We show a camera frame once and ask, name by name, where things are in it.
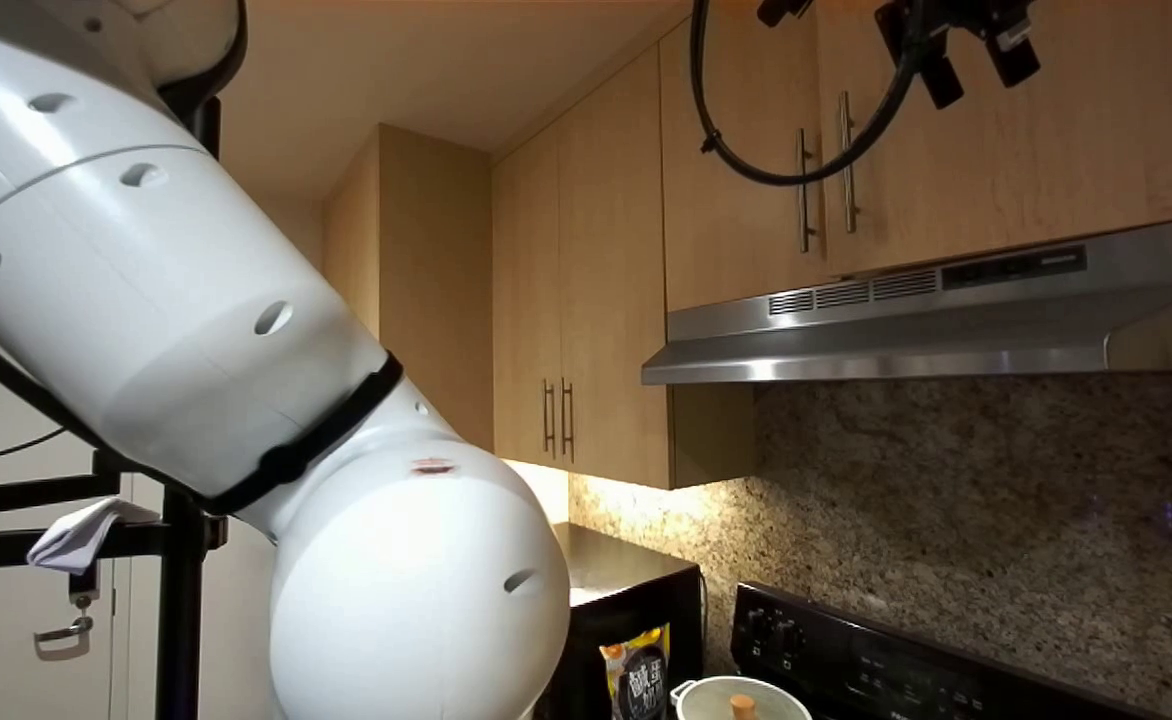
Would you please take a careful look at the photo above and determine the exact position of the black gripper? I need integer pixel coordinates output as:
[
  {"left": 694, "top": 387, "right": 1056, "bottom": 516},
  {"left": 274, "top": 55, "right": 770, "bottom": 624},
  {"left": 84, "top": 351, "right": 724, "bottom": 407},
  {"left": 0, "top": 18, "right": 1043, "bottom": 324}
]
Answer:
[{"left": 873, "top": 0, "right": 1043, "bottom": 116}]

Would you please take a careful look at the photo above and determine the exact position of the tall wooden cabinet door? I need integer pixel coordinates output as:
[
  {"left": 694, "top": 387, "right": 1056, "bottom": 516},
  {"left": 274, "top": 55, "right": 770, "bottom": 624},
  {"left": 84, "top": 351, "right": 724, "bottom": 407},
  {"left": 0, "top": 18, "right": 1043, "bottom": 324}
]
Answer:
[
  {"left": 555, "top": 54, "right": 676, "bottom": 492},
  {"left": 488, "top": 124, "right": 567, "bottom": 459}
]

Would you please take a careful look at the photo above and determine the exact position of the black metal camera stand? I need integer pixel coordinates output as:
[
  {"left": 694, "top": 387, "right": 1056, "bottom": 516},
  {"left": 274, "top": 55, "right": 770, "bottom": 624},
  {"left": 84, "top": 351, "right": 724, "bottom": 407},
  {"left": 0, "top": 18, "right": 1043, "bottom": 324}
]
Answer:
[{"left": 0, "top": 453, "right": 233, "bottom": 720}]

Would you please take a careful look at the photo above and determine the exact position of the stainless steel range hood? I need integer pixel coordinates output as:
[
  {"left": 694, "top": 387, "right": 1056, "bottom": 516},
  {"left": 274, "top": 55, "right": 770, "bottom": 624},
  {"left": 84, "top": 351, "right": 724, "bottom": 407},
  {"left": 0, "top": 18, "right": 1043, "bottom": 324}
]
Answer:
[{"left": 640, "top": 213, "right": 1172, "bottom": 391}]

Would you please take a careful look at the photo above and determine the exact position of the black kitchen stove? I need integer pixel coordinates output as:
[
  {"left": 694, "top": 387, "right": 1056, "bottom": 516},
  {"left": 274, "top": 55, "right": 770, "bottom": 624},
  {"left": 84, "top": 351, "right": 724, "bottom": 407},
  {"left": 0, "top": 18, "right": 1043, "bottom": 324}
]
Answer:
[{"left": 728, "top": 585, "right": 1150, "bottom": 720}]

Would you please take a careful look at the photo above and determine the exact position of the deep wooden side cabinet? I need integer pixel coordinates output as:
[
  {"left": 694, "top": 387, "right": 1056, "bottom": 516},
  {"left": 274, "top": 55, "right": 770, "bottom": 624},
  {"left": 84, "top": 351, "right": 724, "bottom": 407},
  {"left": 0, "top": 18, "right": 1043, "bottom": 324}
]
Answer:
[{"left": 321, "top": 124, "right": 497, "bottom": 453}]

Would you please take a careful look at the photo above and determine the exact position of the white crumpled cloth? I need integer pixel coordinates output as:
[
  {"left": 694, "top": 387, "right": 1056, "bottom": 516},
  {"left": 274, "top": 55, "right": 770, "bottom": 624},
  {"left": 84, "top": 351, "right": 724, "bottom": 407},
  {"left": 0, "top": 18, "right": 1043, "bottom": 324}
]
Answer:
[{"left": 24, "top": 495, "right": 162, "bottom": 575}]

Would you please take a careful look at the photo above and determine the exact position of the black microwave oven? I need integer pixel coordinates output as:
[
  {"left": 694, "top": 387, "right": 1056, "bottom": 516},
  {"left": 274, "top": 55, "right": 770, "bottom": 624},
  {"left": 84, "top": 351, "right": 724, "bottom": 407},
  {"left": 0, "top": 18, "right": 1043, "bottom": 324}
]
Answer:
[{"left": 536, "top": 519, "right": 709, "bottom": 720}]

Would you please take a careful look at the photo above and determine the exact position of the wooden overhead cabinet door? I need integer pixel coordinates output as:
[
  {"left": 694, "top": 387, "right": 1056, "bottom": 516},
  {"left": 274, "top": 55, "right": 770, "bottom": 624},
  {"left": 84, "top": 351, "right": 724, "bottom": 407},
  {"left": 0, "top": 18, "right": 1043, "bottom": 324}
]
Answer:
[
  {"left": 657, "top": 0, "right": 840, "bottom": 316},
  {"left": 815, "top": 0, "right": 1172, "bottom": 280}
]

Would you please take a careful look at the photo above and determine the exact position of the white cooking pot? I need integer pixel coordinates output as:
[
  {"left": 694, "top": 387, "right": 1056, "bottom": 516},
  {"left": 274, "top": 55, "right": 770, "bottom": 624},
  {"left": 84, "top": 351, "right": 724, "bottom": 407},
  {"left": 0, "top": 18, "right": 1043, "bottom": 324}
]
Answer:
[{"left": 667, "top": 674, "right": 815, "bottom": 720}]

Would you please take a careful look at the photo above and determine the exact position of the metal door lever handle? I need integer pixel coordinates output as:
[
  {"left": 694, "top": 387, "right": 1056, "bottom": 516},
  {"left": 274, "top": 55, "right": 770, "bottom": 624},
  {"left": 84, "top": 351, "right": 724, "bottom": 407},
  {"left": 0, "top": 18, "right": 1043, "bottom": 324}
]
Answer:
[{"left": 32, "top": 611, "right": 96, "bottom": 664}]

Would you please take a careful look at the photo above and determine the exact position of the yellow black snack bag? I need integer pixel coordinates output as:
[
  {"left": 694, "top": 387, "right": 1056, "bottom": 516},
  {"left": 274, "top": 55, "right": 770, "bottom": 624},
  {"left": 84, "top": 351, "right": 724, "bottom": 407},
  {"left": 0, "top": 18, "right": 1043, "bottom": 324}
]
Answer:
[{"left": 604, "top": 624, "right": 676, "bottom": 720}]

